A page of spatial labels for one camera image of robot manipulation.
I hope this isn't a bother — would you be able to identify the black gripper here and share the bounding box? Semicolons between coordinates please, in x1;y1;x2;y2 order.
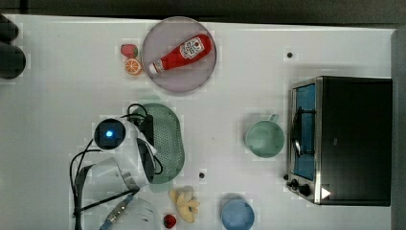
127;113;154;145

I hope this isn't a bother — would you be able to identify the mint green oval strainer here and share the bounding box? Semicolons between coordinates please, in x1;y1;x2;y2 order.
127;97;185;193

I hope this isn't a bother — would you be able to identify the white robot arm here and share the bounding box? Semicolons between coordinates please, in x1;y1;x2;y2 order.
69;114;163;230

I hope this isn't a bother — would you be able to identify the toy orange slice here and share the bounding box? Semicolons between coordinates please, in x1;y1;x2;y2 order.
124;58;142;76

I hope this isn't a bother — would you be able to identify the grey round plate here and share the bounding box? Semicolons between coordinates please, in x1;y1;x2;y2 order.
142;16;216;93

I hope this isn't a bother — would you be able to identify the toy strawberry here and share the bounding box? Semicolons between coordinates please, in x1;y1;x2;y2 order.
121;44;138;58

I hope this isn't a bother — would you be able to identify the red ketchup bottle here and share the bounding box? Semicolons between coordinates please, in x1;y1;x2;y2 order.
148;34;213;75

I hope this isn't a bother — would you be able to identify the small red toy fruit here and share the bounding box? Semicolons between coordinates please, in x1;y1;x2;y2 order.
163;215;177;229

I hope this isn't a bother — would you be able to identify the green mug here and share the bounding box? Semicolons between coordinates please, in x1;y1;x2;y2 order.
244;114;284;158

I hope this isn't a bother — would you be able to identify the blue bowl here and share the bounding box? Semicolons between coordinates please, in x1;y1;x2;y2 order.
221;199;255;230

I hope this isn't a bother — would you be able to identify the black cylinder lower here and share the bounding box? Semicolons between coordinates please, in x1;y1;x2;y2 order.
0;43;26;80

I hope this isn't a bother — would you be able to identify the black cylinder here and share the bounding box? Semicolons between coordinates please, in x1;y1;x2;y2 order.
0;43;26;80
0;14;19;43

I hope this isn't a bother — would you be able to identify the black cylinder upper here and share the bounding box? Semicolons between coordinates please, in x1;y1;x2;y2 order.
0;14;19;43

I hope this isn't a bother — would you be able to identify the black toaster oven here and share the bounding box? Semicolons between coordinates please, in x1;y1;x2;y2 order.
284;76;393;207

